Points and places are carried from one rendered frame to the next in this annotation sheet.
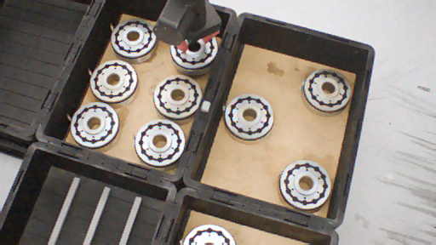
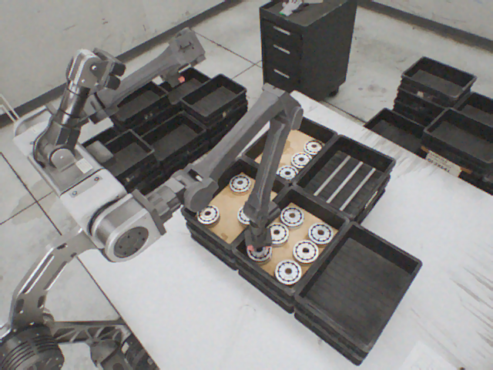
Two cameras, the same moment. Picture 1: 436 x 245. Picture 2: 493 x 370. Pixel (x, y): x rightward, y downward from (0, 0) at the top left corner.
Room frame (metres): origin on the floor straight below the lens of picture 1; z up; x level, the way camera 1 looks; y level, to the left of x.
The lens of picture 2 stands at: (1.20, 0.40, 2.19)
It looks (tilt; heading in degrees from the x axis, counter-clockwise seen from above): 51 degrees down; 211
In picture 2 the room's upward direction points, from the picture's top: 7 degrees counter-clockwise
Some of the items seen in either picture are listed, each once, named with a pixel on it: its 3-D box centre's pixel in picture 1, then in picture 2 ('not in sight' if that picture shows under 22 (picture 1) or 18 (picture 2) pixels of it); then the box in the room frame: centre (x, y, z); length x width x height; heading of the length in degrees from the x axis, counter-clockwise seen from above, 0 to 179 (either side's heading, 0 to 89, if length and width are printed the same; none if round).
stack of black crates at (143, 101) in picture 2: not in sight; (144, 121); (-0.33, -1.34, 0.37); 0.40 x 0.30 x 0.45; 159
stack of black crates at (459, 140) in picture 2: not in sight; (454, 159); (-0.73, 0.80, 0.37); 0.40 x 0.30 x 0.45; 68
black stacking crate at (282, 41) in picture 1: (282, 122); (236, 205); (0.41, -0.13, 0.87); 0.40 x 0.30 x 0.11; 165
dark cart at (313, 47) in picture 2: not in sight; (306, 55); (-1.43, -0.43, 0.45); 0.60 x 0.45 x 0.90; 159
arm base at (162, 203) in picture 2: not in sight; (159, 205); (0.83, -0.08, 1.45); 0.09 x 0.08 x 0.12; 69
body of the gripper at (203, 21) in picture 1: (191, 14); (258, 233); (0.58, 0.05, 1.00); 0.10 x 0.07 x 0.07; 119
